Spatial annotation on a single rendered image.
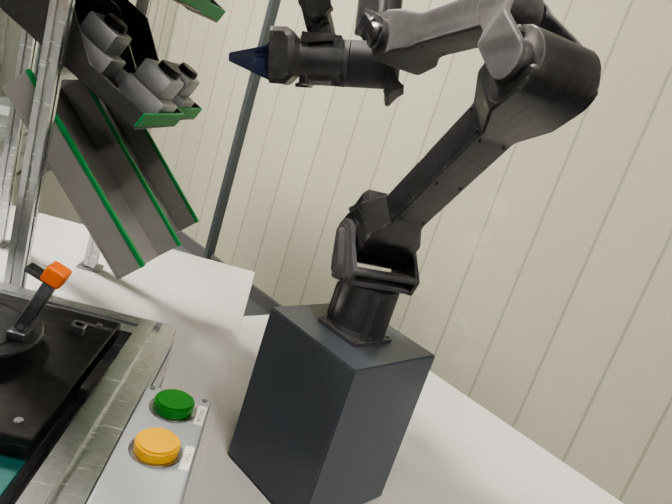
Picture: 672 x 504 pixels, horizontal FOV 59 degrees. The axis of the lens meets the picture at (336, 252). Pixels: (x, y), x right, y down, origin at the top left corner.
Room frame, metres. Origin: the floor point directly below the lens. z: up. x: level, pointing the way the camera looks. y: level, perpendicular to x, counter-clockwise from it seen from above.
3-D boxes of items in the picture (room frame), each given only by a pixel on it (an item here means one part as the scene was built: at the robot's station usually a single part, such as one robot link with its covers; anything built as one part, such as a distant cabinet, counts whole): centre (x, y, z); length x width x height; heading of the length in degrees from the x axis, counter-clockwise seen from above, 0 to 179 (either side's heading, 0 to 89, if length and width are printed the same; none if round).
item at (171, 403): (0.52, 0.11, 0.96); 0.04 x 0.04 x 0.02
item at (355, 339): (0.63, -0.05, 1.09); 0.07 x 0.07 x 0.06; 48
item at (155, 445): (0.45, 0.10, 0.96); 0.04 x 0.04 x 0.02
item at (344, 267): (0.63, -0.04, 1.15); 0.09 x 0.07 x 0.06; 117
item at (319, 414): (0.63, -0.05, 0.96); 0.14 x 0.14 x 0.20; 48
